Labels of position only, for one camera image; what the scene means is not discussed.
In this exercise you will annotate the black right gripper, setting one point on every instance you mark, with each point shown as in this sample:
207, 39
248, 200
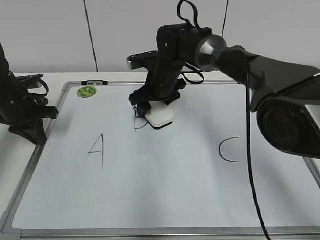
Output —
160, 85

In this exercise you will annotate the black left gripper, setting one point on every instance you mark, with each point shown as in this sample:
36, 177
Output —
23, 102

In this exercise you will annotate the white whiteboard eraser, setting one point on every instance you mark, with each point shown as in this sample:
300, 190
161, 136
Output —
160, 115

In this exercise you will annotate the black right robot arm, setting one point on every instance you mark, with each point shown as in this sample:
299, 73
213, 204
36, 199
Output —
285, 96

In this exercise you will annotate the green round magnet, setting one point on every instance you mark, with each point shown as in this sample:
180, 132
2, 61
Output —
86, 92

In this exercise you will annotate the white magnetic whiteboard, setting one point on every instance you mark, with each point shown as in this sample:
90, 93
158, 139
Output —
105, 173

